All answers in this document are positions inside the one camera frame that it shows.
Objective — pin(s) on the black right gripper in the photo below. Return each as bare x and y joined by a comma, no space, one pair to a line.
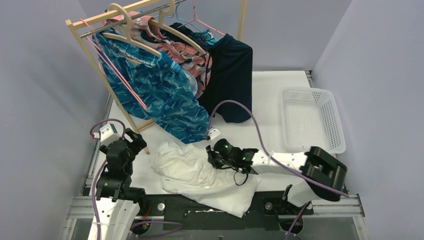
213,158

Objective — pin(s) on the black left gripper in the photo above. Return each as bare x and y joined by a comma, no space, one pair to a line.
131,143

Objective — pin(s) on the white shorts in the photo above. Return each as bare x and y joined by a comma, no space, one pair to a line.
185,170

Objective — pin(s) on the blue shark print shorts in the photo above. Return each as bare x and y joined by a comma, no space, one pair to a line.
162,85

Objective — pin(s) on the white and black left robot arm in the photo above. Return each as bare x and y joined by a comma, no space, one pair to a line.
115,202

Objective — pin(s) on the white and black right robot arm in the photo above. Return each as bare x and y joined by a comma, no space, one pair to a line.
323,176

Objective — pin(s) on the navy blue shorts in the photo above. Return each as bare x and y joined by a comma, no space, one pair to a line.
231,74

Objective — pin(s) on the pink floral shorts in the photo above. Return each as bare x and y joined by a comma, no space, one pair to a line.
196,66

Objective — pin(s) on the wooden hanger rear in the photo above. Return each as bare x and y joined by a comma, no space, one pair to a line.
179,33

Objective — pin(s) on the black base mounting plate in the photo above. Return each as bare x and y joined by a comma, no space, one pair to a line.
267,211

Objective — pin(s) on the white plastic basket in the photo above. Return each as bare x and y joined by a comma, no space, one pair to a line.
310,118

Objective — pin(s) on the wooden clothes rack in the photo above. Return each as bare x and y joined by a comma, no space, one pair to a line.
75,26

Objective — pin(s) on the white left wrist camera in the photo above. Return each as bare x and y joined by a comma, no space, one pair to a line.
107,134

